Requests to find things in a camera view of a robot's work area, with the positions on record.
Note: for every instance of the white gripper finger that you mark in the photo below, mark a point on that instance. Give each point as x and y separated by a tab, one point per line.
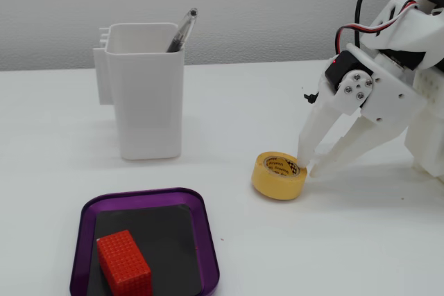
350	143
320	129

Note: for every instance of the yellow masking tape roll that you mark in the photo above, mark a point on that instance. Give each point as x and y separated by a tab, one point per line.
274	185

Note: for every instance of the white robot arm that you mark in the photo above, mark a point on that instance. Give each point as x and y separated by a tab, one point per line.
426	129

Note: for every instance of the purple plastic tray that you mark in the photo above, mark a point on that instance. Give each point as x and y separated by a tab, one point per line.
208	240

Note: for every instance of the clear ballpoint pen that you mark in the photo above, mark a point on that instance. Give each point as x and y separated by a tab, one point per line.
182	30

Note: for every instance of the white plastic pen holder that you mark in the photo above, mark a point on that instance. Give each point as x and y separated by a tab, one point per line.
149	102

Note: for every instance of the black mat inside tray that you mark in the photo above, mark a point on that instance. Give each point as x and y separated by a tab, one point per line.
166	240

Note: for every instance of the red textured block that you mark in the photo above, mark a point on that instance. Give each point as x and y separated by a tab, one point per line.
121	261

